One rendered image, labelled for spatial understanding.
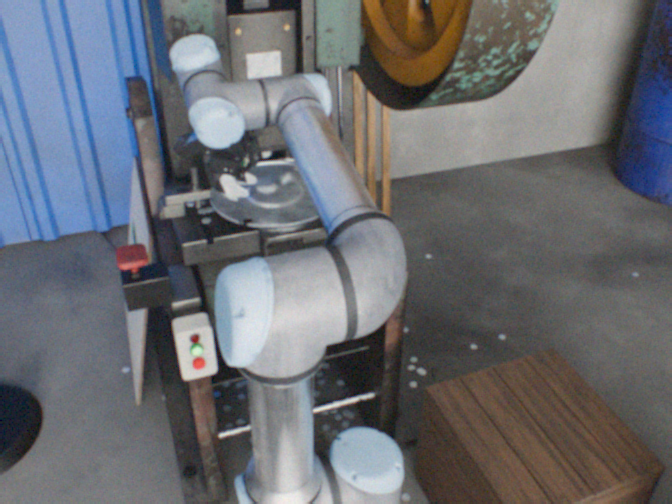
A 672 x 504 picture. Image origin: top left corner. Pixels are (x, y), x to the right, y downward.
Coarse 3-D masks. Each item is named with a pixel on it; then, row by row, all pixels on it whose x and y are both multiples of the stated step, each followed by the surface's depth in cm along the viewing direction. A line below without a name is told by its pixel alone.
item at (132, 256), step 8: (120, 248) 135; (128, 248) 135; (136, 248) 135; (144, 248) 135; (120, 256) 133; (128, 256) 133; (136, 256) 133; (144, 256) 133; (120, 264) 131; (128, 264) 131; (136, 264) 132; (144, 264) 133
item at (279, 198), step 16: (256, 176) 157; (272, 176) 157; (288, 176) 157; (256, 192) 149; (272, 192) 149; (288, 192) 149; (304, 192) 151; (224, 208) 144; (240, 208) 145; (256, 208) 145; (272, 208) 145; (288, 208) 145; (304, 208) 145; (256, 224) 138; (272, 224) 139; (288, 224) 139
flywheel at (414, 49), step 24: (408, 0) 151; (432, 0) 140; (456, 0) 131; (384, 24) 163; (408, 24) 153; (432, 24) 142; (456, 24) 126; (384, 48) 160; (408, 48) 154; (432, 48) 137; (456, 48) 127; (408, 72) 150; (432, 72) 139
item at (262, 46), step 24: (240, 0) 134; (264, 0) 135; (240, 24) 131; (264, 24) 133; (288, 24) 135; (240, 48) 134; (264, 48) 136; (288, 48) 138; (240, 72) 137; (264, 72) 138; (288, 72) 140; (264, 144) 144
